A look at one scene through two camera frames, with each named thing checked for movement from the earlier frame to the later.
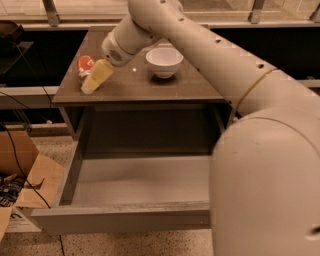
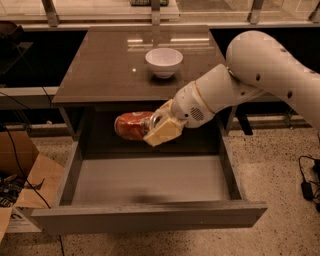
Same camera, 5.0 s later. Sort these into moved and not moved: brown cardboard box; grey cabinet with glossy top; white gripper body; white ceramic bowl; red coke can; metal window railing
Moved: white gripper body; red coke can
Not moved: grey cabinet with glossy top; metal window railing; white ceramic bowl; brown cardboard box
